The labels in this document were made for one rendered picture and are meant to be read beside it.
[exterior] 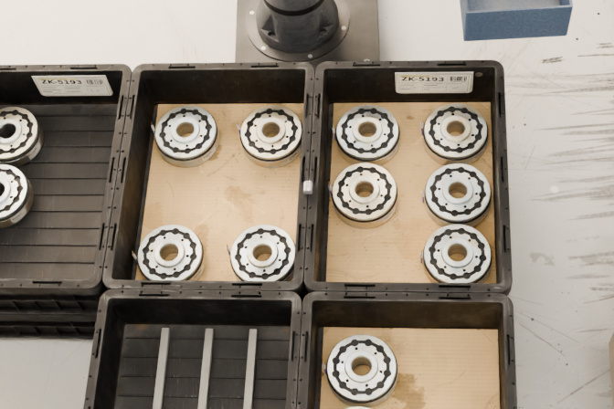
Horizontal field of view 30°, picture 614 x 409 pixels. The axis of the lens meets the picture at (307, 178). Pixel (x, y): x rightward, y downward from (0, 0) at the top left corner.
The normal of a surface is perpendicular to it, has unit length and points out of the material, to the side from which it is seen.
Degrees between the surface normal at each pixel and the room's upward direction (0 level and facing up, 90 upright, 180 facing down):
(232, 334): 0
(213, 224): 0
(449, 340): 0
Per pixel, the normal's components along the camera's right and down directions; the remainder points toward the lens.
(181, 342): -0.09, -0.47
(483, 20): 0.01, 0.88
